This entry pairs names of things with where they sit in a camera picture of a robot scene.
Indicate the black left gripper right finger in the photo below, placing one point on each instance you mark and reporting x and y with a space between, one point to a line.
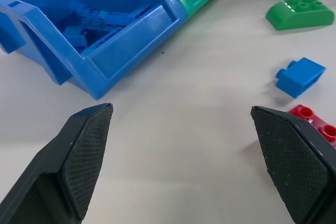
288 161

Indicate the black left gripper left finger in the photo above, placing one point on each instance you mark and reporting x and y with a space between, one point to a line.
78 155

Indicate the red studded building block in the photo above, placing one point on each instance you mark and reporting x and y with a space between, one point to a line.
319 124

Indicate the blue sloped building block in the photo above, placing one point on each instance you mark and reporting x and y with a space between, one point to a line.
299 77

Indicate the blue building block in bin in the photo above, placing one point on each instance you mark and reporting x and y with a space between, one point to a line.
74 36
98 44

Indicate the blue plastic storage bin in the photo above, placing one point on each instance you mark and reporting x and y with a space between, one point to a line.
110 32

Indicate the green curved building block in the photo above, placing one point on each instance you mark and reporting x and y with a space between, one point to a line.
299 14

